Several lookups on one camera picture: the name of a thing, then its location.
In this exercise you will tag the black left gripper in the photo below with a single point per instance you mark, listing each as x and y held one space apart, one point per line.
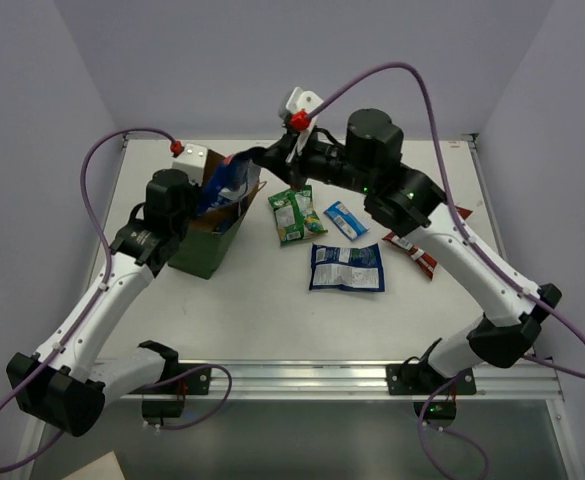
192 198

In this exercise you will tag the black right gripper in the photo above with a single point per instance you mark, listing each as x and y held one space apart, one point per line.
283 158

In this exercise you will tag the dark blue snack packet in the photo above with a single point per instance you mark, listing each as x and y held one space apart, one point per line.
233 179

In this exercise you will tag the green paper bag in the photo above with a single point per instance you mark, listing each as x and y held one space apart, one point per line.
201 252

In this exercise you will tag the green snack packet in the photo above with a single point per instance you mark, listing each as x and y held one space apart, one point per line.
295 216

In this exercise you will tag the blue M&M's candy packet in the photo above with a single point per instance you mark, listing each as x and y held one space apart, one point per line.
347 223

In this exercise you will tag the dark blue cookie packet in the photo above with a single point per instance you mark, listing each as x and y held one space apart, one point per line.
347 269

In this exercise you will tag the red snack packet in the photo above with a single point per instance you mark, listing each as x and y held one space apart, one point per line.
426 263

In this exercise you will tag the dark blue pretzel packet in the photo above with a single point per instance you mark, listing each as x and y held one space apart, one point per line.
224 226

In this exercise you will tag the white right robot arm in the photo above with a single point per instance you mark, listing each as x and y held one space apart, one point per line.
411 205

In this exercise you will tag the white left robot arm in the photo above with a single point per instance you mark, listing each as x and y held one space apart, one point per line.
61 383

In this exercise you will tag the light wooden board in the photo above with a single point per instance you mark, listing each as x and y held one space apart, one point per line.
106 467

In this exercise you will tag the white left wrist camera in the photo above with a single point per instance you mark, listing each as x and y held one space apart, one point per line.
192 161

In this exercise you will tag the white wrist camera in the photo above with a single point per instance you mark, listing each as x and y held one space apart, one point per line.
192 161
294 111

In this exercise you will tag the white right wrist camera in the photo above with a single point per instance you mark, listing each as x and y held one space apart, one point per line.
294 111

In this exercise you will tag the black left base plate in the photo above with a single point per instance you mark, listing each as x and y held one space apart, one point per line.
196 383

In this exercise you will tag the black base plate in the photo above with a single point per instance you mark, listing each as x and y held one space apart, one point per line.
413 376
196 383

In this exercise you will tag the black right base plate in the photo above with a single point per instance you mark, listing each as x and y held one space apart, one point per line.
413 376

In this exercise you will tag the aluminium mounting rail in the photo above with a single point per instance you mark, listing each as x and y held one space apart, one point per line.
365 381

